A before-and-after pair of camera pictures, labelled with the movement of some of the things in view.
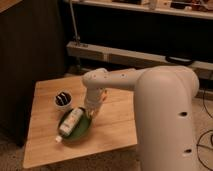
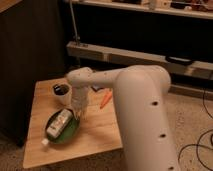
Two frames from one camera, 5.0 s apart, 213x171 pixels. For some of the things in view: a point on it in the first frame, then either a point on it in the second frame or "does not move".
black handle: [179, 60] does not move
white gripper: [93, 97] to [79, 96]
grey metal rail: [134, 57] does not move
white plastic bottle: [68, 125] to [57, 125]
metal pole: [73, 20] does not move
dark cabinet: [32, 49] does not move
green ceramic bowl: [82, 129] to [68, 133]
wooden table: [113, 128] does not move
